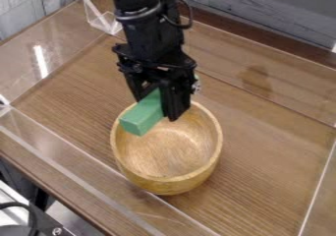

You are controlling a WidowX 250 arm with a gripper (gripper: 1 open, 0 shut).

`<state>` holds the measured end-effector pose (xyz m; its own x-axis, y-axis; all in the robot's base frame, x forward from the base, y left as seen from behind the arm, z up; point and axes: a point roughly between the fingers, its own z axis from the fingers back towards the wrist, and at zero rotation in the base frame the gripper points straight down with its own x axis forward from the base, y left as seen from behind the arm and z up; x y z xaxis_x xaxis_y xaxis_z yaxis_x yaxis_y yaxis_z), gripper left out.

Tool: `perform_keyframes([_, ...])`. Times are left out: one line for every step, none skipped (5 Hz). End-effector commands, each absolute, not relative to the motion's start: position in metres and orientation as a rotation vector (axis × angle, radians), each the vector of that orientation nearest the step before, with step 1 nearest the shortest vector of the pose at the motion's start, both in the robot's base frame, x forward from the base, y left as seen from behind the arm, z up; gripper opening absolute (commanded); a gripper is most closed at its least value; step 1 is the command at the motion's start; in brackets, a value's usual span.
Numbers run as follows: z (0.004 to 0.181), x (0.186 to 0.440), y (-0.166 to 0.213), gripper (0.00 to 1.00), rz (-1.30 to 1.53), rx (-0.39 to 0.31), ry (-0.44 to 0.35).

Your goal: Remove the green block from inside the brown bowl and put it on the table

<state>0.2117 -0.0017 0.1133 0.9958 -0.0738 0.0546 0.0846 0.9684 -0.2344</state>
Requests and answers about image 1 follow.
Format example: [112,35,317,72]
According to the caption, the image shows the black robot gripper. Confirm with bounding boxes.
[113,2,197,122]

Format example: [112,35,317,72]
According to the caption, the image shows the green rectangular block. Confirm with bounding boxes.
[119,74,201,138]

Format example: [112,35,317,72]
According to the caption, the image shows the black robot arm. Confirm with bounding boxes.
[113,0,197,121]

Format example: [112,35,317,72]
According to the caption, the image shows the brown wooden bowl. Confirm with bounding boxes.
[111,101,223,196]

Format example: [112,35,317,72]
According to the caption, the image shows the clear acrylic tray wall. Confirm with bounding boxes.
[0,0,336,236]

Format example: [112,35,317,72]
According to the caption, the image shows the black cable bottom left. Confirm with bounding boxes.
[0,202,44,236]

